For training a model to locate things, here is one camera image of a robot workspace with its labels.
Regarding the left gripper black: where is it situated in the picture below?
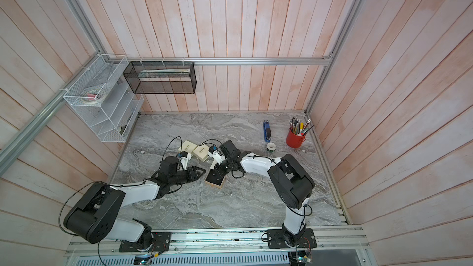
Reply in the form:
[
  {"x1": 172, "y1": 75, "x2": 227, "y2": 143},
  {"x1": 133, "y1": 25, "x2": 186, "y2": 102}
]
[{"x1": 169, "y1": 166, "x2": 206, "y2": 186}]

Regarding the cream drawer jewelry box front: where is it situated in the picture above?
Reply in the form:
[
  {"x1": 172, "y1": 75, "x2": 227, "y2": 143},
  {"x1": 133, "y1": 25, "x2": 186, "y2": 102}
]
[{"x1": 180, "y1": 140, "x2": 198, "y2": 154}]

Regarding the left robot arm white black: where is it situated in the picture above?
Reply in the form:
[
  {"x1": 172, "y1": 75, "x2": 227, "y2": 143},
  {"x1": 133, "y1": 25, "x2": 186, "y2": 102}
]
[{"x1": 64, "y1": 156, "x2": 206, "y2": 251}]

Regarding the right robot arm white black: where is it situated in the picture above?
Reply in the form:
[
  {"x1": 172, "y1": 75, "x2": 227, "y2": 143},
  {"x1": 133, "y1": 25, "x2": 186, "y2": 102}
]
[{"x1": 206, "y1": 140, "x2": 315, "y2": 238}]

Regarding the small tape roll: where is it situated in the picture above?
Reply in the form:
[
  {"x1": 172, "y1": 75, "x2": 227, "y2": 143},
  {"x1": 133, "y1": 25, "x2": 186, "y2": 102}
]
[{"x1": 266, "y1": 142, "x2": 277, "y2": 153}]

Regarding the blue stapler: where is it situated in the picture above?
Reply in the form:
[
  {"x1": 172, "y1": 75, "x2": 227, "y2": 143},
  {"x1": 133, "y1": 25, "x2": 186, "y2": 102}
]
[{"x1": 263, "y1": 120, "x2": 272, "y2": 143}]

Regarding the red pen cup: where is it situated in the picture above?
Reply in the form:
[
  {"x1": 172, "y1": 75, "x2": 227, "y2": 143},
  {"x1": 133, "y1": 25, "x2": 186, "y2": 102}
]
[{"x1": 286, "y1": 129, "x2": 306, "y2": 149}]

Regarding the pens bundle in cup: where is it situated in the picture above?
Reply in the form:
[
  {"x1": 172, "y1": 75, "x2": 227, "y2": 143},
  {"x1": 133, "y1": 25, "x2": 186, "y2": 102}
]
[{"x1": 289, "y1": 118, "x2": 312, "y2": 136}]

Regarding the black mesh basket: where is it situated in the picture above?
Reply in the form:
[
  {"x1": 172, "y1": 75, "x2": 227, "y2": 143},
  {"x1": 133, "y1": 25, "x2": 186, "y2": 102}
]
[{"x1": 123, "y1": 61, "x2": 197, "y2": 94}]

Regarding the tape roll in rack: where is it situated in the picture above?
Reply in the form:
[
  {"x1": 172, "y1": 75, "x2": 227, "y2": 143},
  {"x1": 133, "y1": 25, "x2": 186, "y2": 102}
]
[{"x1": 80, "y1": 89, "x2": 107, "y2": 105}]

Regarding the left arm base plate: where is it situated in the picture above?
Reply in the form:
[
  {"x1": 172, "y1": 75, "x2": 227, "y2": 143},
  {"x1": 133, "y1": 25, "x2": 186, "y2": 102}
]
[{"x1": 119, "y1": 232, "x2": 172, "y2": 254}]

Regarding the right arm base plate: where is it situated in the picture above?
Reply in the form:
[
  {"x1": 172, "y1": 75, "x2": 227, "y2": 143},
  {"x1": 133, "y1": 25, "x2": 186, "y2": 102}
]
[{"x1": 266, "y1": 229, "x2": 317, "y2": 249}]

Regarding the white wire shelf rack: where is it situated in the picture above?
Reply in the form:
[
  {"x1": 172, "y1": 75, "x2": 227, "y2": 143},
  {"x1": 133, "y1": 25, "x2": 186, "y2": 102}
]
[{"x1": 64, "y1": 54, "x2": 144, "y2": 143}]

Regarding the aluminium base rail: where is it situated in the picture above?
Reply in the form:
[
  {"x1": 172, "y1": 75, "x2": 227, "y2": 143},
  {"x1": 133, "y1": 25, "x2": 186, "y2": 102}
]
[{"x1": 66, "y1": 225, "x2": 374, "y2": 260}]

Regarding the aluminium frame horizontal bar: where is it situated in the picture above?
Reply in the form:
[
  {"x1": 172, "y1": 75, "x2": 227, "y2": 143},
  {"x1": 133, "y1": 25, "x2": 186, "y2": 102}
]
[{"x1": 107, "y1": 55, "x2": 331, "y2": 66}]

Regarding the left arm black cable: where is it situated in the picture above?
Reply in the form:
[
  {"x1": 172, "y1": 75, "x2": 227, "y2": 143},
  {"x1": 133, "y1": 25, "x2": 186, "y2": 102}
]
[{"x1": 58, "y1": 135, "x2": 183, "y2": 266}]

